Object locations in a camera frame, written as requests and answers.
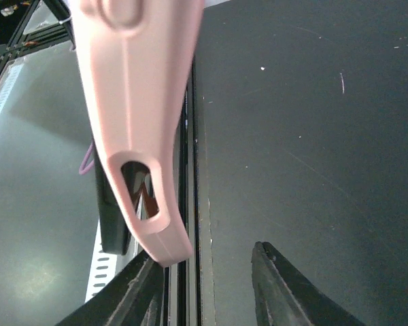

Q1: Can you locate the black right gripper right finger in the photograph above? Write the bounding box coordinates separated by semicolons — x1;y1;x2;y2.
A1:
251;242;363;325

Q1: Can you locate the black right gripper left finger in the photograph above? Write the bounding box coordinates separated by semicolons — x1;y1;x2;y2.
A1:
58;253;164;326

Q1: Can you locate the phone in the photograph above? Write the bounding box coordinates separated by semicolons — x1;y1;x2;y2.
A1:
71;0;205;267

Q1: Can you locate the white slotted cable duct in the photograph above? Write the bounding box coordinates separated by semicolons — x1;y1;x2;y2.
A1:
84;217;140;304

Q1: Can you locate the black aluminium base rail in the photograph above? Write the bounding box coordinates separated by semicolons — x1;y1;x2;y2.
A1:
163;63;205;325

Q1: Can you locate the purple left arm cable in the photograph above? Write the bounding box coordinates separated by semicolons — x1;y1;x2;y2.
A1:
78;141;96;177

